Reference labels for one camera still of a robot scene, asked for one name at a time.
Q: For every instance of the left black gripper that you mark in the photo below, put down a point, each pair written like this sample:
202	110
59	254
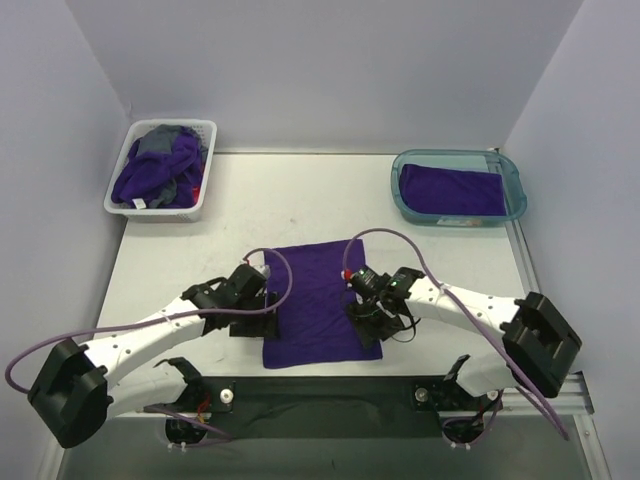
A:
257	326

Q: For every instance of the purple cloth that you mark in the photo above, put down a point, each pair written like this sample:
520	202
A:
431	190

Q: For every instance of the purple towel under pile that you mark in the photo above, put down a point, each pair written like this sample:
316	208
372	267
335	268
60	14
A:
162	181

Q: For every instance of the purple towel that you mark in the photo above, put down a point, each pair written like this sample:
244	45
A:
313	326
162	181

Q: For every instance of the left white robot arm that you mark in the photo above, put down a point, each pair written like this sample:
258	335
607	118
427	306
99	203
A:
81	386

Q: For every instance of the white plastic basket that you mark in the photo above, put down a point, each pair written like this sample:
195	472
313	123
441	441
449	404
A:
206	129

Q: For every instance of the blue transparent plastic bin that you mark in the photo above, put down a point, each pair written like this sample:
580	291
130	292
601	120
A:
469	160

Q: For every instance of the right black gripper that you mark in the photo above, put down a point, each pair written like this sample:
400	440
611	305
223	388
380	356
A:
373	326

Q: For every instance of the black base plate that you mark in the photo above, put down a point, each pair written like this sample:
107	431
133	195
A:
325	408

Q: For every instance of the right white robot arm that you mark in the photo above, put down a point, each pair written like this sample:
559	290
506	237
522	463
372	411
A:
534	345

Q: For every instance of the grey cloth in basket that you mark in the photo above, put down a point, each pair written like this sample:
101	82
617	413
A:
159	140

